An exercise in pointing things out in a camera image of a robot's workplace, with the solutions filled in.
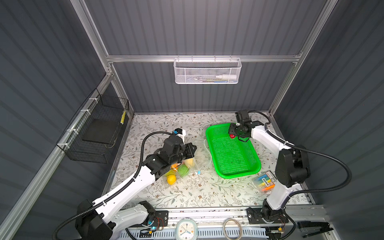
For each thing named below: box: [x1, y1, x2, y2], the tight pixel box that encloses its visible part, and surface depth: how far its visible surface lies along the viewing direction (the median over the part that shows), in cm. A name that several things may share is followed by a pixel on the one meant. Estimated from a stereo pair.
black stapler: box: [297, 221, 334, 238], surface depth 71 cm
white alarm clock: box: [175, 218, 199, 240], surface depth 70 cm
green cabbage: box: [178, 164, 190, 177], surface depth 83 cm
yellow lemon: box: [167, 174, 177, 185], surface depth 84 cm
